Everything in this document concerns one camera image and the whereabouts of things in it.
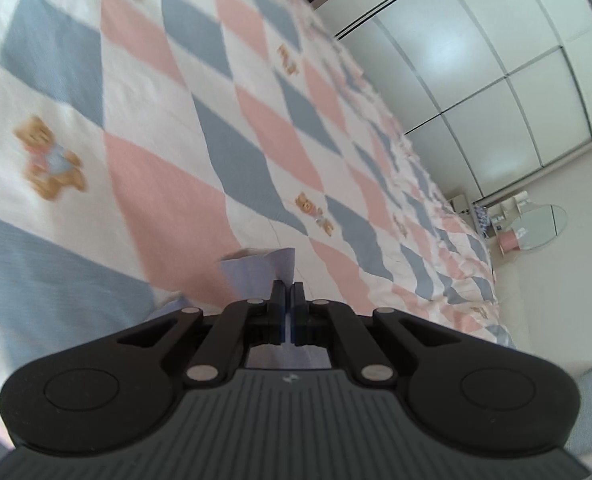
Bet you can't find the white dressing table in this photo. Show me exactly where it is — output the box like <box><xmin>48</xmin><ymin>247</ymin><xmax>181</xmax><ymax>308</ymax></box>
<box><xmin>446</xmin><ymin>190</ymin><xmax>531</xmax><ymax>241</ymax></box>

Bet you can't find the checked teddy bear quilt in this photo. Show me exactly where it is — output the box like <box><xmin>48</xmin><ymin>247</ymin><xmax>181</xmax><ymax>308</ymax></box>
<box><xmin>0</xmin><ymin>0</ymin><xmax>519</xmax><ymax>453</ymax></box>

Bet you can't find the white small shelf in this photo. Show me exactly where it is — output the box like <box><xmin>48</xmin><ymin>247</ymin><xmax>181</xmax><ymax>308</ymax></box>
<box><xmin>496</xmin><ymin>192</ymin><xmax>532</xmax><ymax>226</ymax></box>

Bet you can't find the pink round container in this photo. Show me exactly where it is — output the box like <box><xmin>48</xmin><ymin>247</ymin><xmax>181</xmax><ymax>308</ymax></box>
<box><xmin>498</xmin><ymin>230</ymin><xmax>522</xmax><ymax>254</ymax></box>

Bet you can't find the blue patterned cloth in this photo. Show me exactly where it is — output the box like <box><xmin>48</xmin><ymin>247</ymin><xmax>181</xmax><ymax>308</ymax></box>
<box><xmin>473</xmin><ymin>205</ymin><xmax>492</xmax><ymax>237</ymax></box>

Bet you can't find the grey purple garment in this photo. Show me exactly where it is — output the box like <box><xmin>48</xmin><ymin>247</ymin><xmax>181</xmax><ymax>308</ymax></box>
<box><xmin>148</xmin><ymin>247</ymin><xmax>337</xmax><ymax>371</ymax></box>

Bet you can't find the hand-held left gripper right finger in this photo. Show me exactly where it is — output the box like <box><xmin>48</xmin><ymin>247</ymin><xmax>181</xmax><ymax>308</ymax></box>
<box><xmin>291</xmin><ymin>282</ymin><xmax>464</xmax><ymax>387</ymax></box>

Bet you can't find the white wardrobe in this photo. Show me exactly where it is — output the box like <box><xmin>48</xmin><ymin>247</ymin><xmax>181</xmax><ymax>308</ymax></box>
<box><xmin>321</xmin><ymin>0</ymin><xmax>592</xmax><ymax>201</ymax></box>

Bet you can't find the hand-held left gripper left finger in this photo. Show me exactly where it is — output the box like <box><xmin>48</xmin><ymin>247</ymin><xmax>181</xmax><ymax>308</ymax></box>
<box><xmin>116</xmin><ymin>281</ymin><xmax>287</xmax><ymax>388</ymax></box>

